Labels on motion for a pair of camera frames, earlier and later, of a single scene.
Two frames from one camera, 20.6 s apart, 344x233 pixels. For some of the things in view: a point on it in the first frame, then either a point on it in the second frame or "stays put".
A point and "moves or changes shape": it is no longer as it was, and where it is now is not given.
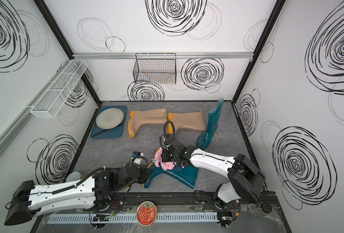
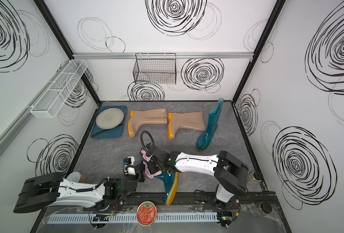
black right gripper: (164, 156) → (150, 165)
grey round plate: (110, 118) stays put
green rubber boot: (186, 175) → (170, 183)
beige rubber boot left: (139, 117) stays put
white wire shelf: (50, 103) stays put
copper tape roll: (74, 176) stays put
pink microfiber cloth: (158, 162) moves or changes shape
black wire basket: (155, 68) stays put
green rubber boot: (205, 139) stays put
